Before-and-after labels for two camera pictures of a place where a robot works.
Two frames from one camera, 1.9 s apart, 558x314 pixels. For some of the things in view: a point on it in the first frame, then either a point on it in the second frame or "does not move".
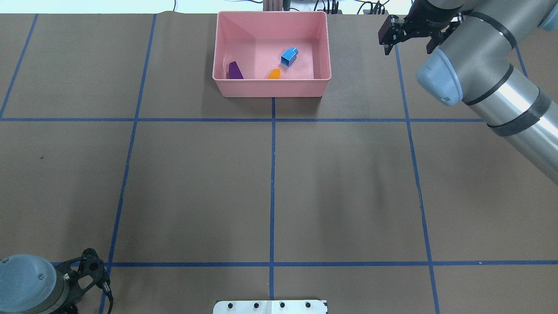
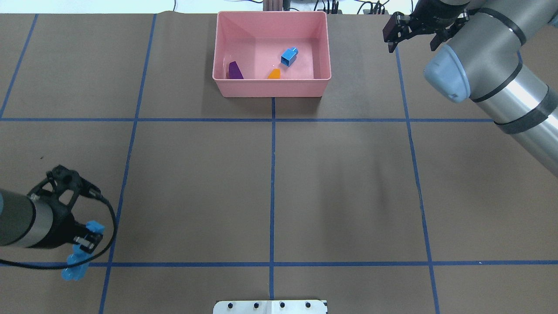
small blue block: (289, 56) does not move
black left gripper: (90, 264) → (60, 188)
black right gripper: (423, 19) does not move
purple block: (234, 71) does not move
